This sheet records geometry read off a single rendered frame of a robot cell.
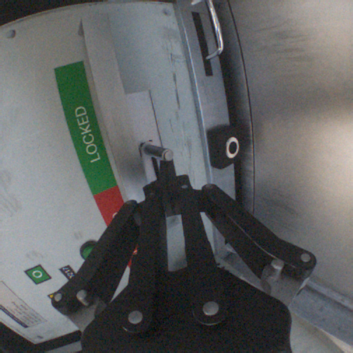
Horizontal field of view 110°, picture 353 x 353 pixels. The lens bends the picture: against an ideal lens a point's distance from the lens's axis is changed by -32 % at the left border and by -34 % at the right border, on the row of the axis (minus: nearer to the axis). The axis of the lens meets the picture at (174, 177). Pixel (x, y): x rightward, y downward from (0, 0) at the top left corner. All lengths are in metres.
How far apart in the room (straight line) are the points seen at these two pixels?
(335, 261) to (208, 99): 0.34
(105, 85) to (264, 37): 0.22
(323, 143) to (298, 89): 0.08
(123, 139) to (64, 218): 0.13
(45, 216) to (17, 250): 0.07
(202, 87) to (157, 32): 0.10
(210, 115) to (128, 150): 0.15
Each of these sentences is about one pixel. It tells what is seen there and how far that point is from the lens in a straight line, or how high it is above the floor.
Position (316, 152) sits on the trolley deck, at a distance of 0.28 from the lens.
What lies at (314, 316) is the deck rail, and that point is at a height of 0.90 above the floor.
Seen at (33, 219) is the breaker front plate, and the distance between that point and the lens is 0.25.
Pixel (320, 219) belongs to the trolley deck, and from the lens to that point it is 0.32.
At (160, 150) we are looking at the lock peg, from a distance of 0.20.
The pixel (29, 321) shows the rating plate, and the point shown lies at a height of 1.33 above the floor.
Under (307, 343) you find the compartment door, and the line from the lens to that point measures 0.59.
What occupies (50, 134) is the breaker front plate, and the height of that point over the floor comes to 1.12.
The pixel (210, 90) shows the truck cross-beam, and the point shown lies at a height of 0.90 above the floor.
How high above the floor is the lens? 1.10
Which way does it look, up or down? 25 degrees down
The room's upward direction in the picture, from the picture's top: 115 degrees counter-clockwise
